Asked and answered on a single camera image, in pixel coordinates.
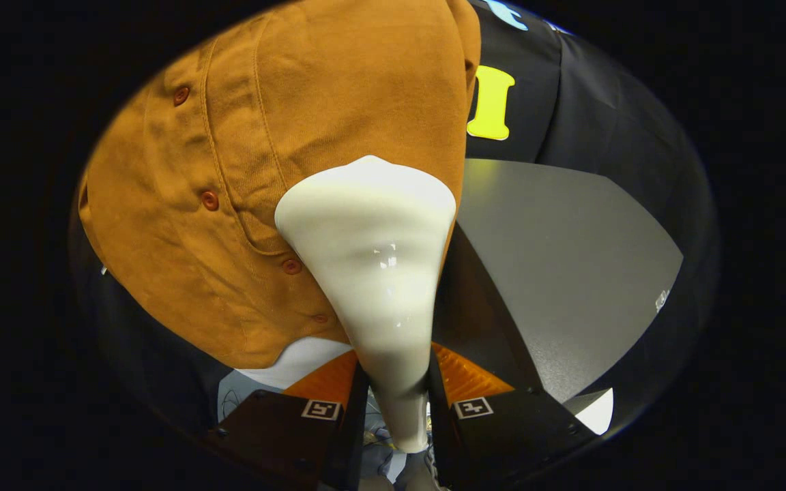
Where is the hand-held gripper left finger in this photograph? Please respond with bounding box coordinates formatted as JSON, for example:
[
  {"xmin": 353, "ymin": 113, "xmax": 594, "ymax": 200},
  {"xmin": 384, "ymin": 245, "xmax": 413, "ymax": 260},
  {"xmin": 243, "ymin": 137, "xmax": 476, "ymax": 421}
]
[{"xmin": 214, "ymin": 350, "xmax": 370, "ymax": 491}]

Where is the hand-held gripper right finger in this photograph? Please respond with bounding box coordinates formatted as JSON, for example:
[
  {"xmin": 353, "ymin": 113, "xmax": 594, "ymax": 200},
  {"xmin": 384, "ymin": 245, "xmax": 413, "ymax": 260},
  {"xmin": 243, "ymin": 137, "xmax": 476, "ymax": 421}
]
[{"xmin": 427, "ymin": 341, "xmax": 598, "ymax": 488}]

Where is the white garment steamer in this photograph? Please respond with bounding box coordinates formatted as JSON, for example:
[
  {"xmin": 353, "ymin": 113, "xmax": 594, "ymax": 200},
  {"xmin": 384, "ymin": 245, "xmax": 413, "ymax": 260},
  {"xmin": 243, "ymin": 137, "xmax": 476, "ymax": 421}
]
[{"xmin": 274, "ymin": 155, "xmax": 458, "ymax": 454}]

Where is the orange-brown button shirt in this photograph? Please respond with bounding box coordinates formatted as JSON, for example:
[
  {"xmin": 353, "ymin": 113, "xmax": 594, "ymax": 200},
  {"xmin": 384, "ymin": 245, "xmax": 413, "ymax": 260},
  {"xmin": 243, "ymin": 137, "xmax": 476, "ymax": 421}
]
[{"xmin": 78, "ymin": 0, "xmax": 482, "ymax": 370}]

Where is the white mannequin torso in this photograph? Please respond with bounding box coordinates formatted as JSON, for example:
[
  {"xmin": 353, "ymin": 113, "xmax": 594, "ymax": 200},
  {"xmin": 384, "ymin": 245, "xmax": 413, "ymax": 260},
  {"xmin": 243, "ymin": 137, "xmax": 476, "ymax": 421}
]
[{"xmin": 236, "ymin": 336, "xmax": 354, "ymax": 391}]

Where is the black backdrop cloth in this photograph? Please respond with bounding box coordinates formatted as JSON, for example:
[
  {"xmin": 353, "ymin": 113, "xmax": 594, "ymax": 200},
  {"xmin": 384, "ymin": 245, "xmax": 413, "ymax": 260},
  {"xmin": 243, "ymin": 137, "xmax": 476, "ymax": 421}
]
[{"xmin": 72, "ymin": 0, "xmax": 718, "ymax": 444}]

